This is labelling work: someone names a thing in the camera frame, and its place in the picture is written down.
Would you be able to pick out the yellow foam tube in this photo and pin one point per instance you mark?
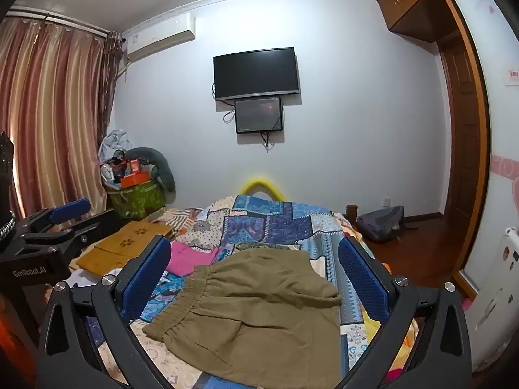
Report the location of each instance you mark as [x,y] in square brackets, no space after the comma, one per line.
[261,182]

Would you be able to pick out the black wall television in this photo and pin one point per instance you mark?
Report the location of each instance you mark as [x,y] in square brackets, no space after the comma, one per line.
[256,73]

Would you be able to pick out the mustard board with flower cutouts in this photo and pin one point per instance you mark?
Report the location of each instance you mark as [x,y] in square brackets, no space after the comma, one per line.
[117,247]

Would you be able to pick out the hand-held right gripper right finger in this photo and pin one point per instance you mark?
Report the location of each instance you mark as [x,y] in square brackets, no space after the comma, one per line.
[363,279]

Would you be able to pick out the orange striped cloth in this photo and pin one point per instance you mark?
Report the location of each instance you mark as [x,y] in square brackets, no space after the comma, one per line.
[180,219]

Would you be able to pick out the white cloth pile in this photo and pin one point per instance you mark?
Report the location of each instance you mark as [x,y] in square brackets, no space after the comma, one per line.
[115,142]

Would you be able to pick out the wooden bed post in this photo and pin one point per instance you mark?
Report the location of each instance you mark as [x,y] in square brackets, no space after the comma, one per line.
[351,212]

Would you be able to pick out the white air conditioner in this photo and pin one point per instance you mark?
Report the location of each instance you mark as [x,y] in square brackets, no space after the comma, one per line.
[162,36]

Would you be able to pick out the curtain rail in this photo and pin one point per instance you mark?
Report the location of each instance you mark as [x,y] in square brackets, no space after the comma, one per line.
[61,20]

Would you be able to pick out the wooden overhead cabinet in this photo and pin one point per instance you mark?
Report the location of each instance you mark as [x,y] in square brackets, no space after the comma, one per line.
[409,4]

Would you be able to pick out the pink striped curtain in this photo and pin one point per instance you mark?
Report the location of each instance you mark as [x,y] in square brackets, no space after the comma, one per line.
[52,109]

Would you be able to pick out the white cabinet with stickers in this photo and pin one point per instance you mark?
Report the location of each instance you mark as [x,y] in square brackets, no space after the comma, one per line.
[494,291]

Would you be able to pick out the small black wall monitor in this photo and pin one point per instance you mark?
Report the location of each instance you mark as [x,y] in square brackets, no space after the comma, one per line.
[258,114]

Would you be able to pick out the orange box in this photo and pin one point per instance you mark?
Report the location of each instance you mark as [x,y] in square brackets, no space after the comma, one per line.
[133,180]

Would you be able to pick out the pink garment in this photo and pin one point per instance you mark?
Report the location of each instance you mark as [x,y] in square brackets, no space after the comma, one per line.
[190,259]

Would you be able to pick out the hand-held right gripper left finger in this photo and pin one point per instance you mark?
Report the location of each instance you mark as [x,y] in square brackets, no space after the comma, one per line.
[148,275]

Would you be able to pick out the green patterned storage box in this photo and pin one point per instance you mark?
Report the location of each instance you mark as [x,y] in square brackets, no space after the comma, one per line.
[138,200]

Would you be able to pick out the orange yellow fleece blanket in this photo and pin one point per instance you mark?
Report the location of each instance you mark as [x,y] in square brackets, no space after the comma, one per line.
[405,348]

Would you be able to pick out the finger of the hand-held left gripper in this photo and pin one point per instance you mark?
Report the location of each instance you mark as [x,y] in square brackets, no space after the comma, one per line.
[87,231]
[71,210]

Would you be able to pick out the grey backpack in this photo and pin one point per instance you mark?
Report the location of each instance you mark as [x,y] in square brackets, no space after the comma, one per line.
[381,223]

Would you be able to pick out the olive green pants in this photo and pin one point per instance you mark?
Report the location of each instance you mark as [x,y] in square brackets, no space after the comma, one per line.
[263,312]

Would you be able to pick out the wooden door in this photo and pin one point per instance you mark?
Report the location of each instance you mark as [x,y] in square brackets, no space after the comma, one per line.
[462,137]

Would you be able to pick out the patchwork printed blanket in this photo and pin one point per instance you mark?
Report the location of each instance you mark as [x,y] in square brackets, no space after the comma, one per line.
[263,223]

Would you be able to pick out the red and white sticker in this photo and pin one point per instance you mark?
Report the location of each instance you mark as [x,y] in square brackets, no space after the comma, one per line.
[514,76]

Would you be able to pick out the white sliding wardrobe door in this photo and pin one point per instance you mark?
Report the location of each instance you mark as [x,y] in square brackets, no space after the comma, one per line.
[500,129]

